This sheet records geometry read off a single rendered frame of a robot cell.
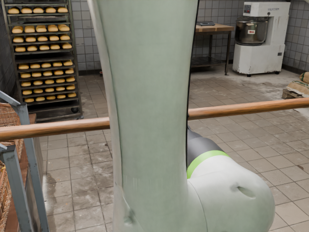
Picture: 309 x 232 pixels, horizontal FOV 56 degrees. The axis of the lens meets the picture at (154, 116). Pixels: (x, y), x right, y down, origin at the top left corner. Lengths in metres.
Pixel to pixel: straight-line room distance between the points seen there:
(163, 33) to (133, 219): 0.21
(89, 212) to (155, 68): 2.04
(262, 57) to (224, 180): 5.49
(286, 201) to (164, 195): 2.21
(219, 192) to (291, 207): 2.09
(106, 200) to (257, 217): 1.98
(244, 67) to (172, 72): 5.50
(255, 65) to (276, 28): 0.74
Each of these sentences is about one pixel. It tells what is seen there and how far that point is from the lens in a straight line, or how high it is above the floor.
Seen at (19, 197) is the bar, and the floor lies 0.75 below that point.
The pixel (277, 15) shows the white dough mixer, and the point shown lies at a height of 1.09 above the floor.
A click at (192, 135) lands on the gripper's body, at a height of 1.21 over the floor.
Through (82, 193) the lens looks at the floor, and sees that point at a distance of 2.46.
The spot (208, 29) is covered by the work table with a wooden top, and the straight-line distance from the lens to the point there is 5.45.
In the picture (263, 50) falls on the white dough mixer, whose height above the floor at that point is 0.49.
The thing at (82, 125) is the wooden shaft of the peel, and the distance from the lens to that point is 0.69.
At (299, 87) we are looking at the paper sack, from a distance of 4.58.
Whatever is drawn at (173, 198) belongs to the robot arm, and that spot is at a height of 1.25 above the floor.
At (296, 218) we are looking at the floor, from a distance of 2.40.
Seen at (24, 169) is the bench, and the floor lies 0.58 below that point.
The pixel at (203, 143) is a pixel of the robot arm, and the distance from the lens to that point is 0.53.
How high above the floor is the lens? 1.47
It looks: 23 degrees down
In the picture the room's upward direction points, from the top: straight up
